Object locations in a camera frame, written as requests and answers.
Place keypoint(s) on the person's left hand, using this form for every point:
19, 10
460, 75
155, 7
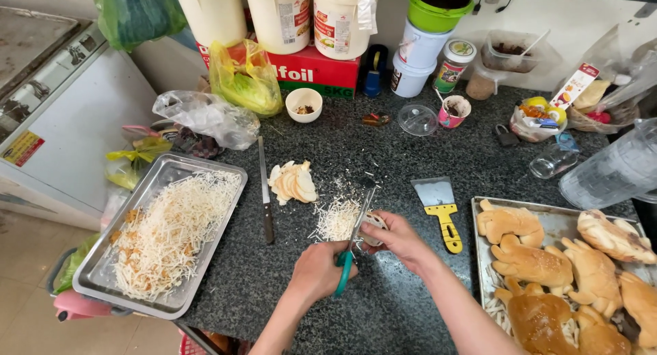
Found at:
315, 273

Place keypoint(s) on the person's right hand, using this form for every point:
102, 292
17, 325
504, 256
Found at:
405, 239

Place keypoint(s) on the white bread slice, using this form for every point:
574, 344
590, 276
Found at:
373, 223

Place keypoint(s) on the pile of shredded bread strips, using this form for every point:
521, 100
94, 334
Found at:
333, 221

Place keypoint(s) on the stack of sliced bread rounds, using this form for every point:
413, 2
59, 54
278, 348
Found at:
295, 184

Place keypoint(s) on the bread strips under buns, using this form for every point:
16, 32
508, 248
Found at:
495, 310

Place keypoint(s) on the clear plastic dome lid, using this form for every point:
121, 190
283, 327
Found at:
417, 120

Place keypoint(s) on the small dark red object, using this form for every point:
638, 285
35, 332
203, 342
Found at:
375, 119

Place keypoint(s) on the group of shaped brown buns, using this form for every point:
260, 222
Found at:
534, 265

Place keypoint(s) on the pink paper cup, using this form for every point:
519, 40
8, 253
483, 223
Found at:
454, 113

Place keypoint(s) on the red plastic crate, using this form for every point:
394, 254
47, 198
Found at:
192, 346

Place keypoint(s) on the grey padlock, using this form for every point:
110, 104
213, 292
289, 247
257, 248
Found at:
506, 137

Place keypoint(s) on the heap of bread shreds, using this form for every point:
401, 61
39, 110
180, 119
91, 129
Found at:
174, 232

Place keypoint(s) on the steel tray holding buns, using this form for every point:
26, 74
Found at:
559, 222

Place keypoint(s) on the white tub with dark label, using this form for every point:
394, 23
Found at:
409, 79

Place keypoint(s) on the small clear glass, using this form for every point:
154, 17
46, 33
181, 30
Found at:
554, 161

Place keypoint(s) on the small white bowl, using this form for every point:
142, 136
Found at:
304, 102

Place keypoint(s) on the blue tape dispenser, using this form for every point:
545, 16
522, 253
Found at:
374, 70

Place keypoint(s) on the clear jar of brown powder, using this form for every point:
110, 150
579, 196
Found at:
481, 83

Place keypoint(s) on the dark patterned cloth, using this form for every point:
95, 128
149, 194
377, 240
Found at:
197, 144

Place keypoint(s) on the plastic bag of yellow packets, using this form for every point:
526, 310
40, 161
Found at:
536, 121

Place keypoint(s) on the jar with white lid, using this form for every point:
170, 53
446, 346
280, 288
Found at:
454, 65

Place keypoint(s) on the steel tray holding bread shreds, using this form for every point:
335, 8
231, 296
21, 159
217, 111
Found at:
154, 178

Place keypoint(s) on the clear crumpled plastic bag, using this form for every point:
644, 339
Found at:
208, 118

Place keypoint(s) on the red cardboard carton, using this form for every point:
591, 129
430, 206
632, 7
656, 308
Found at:
313, 72

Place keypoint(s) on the white tub with blue tint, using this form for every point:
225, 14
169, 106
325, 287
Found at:
422, 46

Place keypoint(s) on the yellow green plastic bag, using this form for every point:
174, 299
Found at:
134, 160

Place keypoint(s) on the clear plastic box with spoon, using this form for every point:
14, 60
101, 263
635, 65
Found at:
508, 51

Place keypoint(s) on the large clear plastic pitcher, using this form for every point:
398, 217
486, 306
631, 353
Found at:
613, 170

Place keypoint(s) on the pink plastic utensil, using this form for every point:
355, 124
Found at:
138, 131

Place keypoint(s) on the white bucket with plastic liner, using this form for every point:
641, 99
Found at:
341, 21

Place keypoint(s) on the green plastic bucket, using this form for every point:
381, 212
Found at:
439, 6

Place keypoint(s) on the light green bag in basket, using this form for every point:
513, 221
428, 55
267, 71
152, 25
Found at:
74, 265

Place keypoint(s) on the basket of plastic bags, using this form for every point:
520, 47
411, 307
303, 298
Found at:
608, 96

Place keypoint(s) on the white bucket with small label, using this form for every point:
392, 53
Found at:
280, 17

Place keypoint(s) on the plain white plastic bucket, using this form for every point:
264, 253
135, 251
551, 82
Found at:
210, 14

